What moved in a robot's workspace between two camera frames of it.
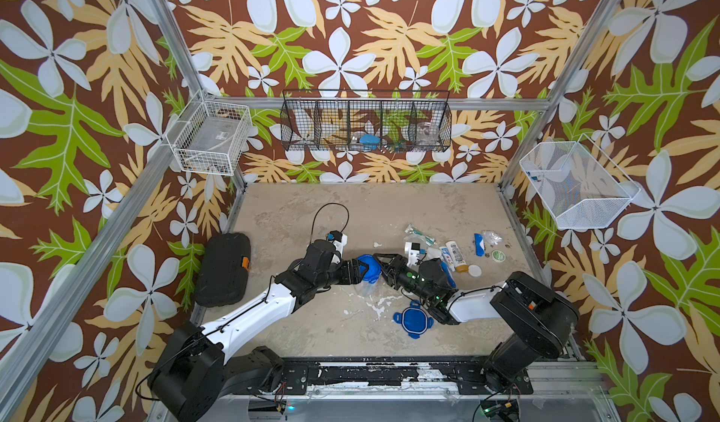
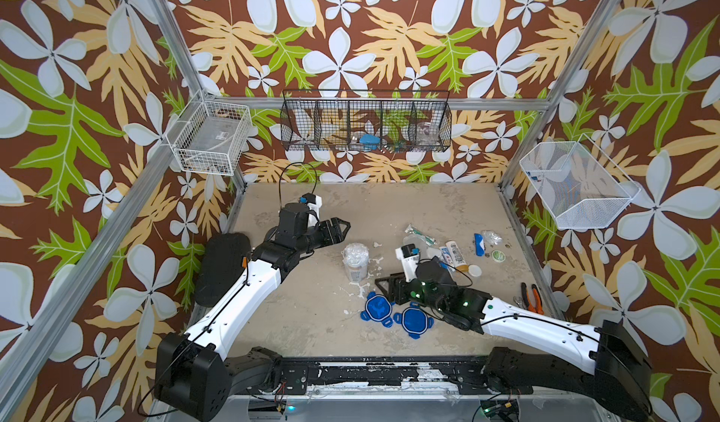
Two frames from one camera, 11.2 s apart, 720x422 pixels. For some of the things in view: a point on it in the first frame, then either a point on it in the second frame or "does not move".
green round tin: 498,256 does not move
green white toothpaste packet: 412,230 does not move
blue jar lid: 374,269 -> 378,308
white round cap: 474,270 does not move
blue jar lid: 414,320 does not move
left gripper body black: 343,276 -> 320,236
